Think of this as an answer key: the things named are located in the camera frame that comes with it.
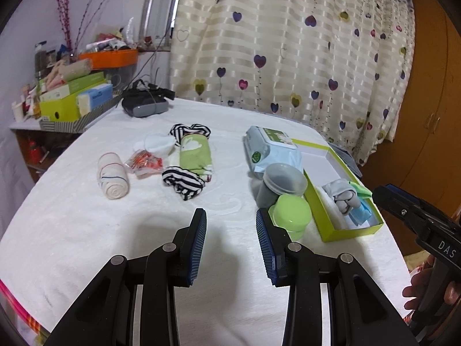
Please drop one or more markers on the dark jar clear lid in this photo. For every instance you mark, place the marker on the dark jar clear lid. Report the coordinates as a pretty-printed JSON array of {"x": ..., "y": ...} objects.
[{"x": 280, "y": 179}]

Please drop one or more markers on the grey sock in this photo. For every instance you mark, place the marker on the grey sock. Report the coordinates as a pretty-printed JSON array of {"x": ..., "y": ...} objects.
[{"x": 343, "y": 195}]

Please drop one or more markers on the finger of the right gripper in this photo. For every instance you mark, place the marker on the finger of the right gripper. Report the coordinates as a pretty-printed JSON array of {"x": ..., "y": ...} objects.
[
  {"x": 403, "y": 205},
  {"x": 397, "y": 191}
]

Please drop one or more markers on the green rabbit pattern towel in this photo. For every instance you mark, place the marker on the green rabbit pattern towel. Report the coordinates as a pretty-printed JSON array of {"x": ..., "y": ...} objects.
[{"x": 195, "y": 156}]

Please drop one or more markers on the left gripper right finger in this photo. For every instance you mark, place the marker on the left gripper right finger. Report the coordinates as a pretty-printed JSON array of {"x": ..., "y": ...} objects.
[{"x": 360, "y": 313}]

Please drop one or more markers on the person's right hand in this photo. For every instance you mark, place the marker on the person's right hand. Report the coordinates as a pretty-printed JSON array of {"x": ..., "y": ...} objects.
[{"x": 420, "y": 277}]

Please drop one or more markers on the blue face mask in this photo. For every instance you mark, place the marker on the blue face mask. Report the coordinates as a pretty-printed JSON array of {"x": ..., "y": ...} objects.
[{"x": 361, "y": 214}]

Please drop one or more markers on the lime green box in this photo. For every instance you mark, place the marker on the lime green box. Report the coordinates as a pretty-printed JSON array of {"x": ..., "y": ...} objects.
[{"x": 62, "y": 110}]

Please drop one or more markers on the green white long box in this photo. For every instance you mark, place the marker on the green white long box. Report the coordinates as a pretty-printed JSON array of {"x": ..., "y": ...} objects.
[{"x": 73, "y": 86}]

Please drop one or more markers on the blue tissue pack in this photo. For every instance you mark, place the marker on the blue tissue pack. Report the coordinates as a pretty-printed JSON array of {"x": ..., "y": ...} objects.
[{"x": 94, "y": 97}]

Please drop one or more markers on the white cotton pads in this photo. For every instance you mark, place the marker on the white cotton pads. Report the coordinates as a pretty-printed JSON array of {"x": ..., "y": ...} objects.
[{"x": 157, "y": 144}]

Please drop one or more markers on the white table blanket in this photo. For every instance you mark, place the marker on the white table blanket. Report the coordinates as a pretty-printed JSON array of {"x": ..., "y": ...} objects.
[{"x": 66, "y": 229}]

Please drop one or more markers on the green white shallow box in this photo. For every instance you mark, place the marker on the green white shallow box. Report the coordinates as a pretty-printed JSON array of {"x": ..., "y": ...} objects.
[{"x": 322, "y": 165}]

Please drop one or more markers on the black grey VR headset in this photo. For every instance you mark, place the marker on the black grey VR headset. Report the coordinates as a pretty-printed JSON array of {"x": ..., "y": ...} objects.
[{"x": 142, "y": 99}]

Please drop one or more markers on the side shelf table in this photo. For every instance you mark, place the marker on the side shelf table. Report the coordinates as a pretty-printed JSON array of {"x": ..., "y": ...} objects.
[{"x": 40, "y": 148}]

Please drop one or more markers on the beige bandage cloth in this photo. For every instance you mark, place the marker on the beige bandage cloth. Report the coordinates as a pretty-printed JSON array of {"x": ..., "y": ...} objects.
[{"x": 112, "y": 176}]

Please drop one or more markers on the white towel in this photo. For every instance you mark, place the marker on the white towel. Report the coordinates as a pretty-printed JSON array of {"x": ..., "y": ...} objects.
[{"x": 339, "y": 221}]

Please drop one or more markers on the heart pattern curtain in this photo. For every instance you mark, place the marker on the heart pattern curtain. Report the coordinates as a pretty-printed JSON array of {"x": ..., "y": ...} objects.
[{"x": 339, "y": 66}]

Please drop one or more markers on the pink branch decoration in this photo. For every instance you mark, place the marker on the pink branch decoration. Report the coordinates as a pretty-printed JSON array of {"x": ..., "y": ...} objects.
[{"x": 87, "y": 18}]

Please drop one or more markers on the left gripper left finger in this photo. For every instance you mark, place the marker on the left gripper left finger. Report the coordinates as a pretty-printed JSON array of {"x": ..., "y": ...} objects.
[{"x": 103, "y": 313}]

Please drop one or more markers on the wooden wardrobe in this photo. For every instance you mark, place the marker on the wooden wardrobe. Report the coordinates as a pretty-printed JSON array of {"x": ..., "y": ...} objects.
[{"x": 424, "y": 158}]

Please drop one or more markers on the wet wipes pack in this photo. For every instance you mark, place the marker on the wet wipes pack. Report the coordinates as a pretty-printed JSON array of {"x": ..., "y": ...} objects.
[{"x": 264, "y": 146}]

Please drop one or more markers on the black white striped sock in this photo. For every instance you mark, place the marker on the black white striped sock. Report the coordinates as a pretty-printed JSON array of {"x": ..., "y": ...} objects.
[
  {"x": 180, "y": 130},
  {"x": 185, "y": 183}
]

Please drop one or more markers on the green lidded jar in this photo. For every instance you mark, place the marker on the green lidded jar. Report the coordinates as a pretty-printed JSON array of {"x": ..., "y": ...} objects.
[{"x": 292, "y": 213}]

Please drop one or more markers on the orange storage bin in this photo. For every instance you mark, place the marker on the orange storage bin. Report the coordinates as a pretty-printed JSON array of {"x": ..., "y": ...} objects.
[{"x": 111, "y": 59}]

